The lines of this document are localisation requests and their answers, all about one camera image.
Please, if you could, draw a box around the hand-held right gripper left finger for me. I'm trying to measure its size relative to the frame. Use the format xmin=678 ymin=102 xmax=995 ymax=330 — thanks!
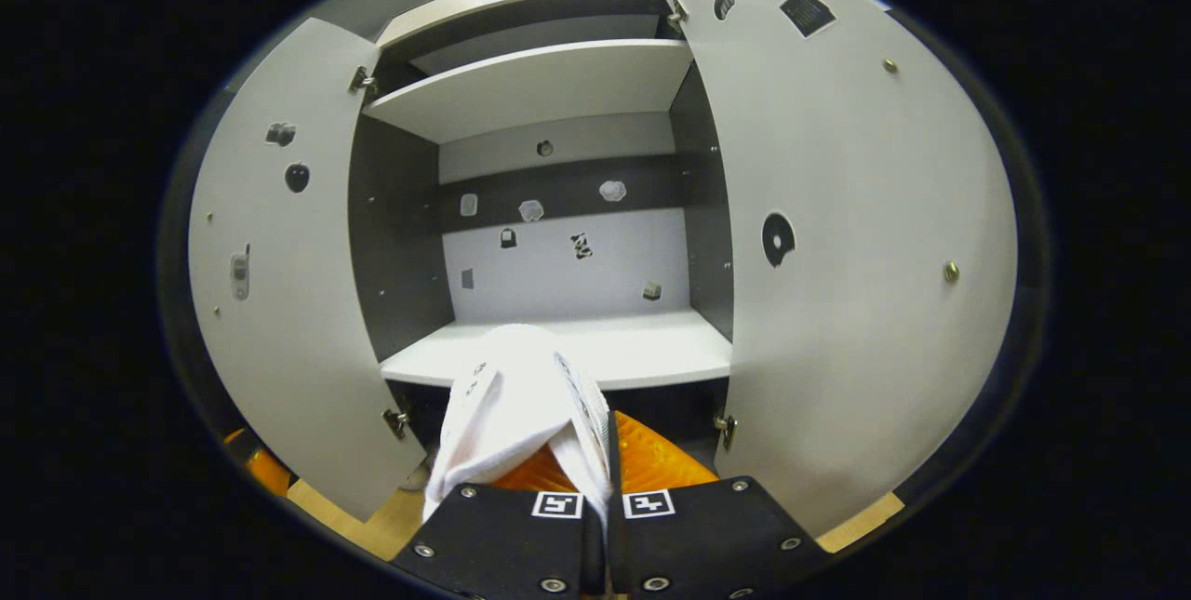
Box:
xmin=391 ymin=445 xmax=608 ymax=599

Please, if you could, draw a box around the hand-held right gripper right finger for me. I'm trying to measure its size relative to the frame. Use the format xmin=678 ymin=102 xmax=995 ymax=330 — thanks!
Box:
xmin=607 ymin=409 xmax=836 ymax=600

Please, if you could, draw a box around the white cabinet door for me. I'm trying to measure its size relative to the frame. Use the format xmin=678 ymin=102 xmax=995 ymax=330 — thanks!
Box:
xmin=186 ymin=17 xmax=431 ymax=524
xmin=662 ymin=0 xmax=1020 ymax=540

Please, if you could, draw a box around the white canvas shoe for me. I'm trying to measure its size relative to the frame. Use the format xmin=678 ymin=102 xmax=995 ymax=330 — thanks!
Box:
xmin=423 ymin=324 xmax=617 ymax=536

